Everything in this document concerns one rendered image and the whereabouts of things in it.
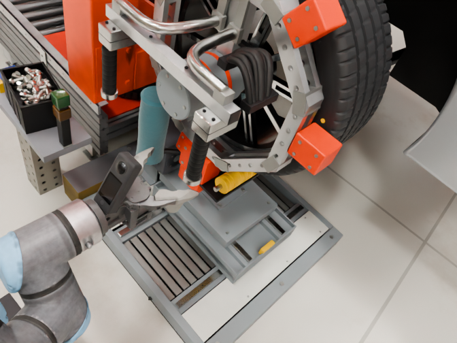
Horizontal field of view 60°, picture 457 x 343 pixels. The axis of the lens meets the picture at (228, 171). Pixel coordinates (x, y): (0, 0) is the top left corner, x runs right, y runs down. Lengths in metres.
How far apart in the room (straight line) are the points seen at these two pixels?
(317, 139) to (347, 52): 0.20
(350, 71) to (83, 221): 0.63
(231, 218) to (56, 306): 0.91
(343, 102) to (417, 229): 1.41
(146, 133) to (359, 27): 0.64
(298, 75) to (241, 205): 0.82
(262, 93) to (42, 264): 0.51
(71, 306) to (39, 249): 0.12
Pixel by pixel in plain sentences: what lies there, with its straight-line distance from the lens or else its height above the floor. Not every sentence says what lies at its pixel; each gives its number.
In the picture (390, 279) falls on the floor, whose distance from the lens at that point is 1.99.
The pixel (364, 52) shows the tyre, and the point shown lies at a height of 1.05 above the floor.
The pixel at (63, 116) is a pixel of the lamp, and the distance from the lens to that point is 1.29.
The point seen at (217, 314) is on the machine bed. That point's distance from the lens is 1.52.
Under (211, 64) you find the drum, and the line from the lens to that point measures 0.99.
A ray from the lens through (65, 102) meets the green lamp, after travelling 1.26.
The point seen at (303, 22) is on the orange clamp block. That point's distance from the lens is 0.84.
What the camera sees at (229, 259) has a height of 0.15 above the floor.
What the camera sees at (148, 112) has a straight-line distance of 1.14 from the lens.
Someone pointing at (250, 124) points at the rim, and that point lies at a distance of 1.18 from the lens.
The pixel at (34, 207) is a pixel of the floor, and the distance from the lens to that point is 1.81.
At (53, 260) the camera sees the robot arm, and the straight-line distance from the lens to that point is 0.73.
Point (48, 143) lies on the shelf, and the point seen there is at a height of 0.45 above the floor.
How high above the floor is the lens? 1.47
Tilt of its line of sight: 48 degrees down
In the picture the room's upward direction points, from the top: 20 degrees clockwise
